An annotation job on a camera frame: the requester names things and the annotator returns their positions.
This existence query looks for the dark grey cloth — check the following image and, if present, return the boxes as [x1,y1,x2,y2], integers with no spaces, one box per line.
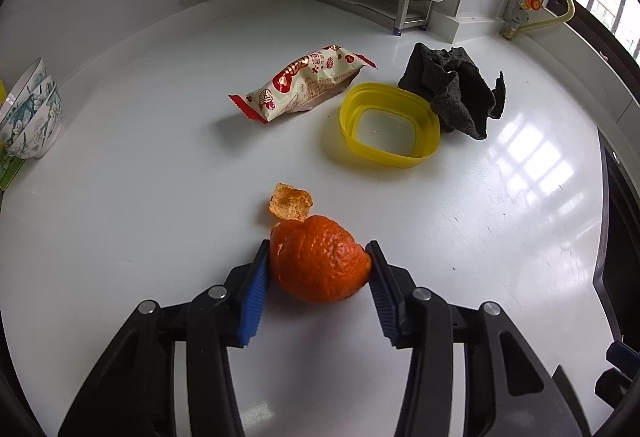
[398,42,507,140]

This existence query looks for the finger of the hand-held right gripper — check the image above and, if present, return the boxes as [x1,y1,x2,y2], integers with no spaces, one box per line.
[594,366,640,409]
[606,340,640,367]

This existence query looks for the large orange peel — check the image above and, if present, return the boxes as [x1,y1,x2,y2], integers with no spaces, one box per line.
[270,215,374,305]

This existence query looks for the red and cream snack packet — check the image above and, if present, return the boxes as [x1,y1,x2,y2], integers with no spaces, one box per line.
[228,44,377,125]

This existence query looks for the yellow gas hose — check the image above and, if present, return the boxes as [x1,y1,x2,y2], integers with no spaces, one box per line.
[502,0,576,40]

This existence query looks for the black sink with steel rim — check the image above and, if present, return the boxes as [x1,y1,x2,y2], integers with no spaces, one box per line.
[592,127,640,344]

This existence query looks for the floral white ceramic bowl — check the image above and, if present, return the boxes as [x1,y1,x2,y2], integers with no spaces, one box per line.
[0,56,54,118]
[0,79,64,162]

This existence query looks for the green packet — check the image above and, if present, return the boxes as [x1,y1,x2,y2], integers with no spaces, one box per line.
[0,149,27,192]

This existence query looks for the small orange peel piece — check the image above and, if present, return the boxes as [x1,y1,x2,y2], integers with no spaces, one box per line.
[267,183,315,223]

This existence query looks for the yellow plastic container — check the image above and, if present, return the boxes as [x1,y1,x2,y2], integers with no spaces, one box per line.
[338,81,442,170]

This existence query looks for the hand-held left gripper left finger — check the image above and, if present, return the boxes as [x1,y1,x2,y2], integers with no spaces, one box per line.
[59,239,272,437]

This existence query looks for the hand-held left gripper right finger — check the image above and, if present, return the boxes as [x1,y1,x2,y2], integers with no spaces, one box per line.
[365,240,594,437]

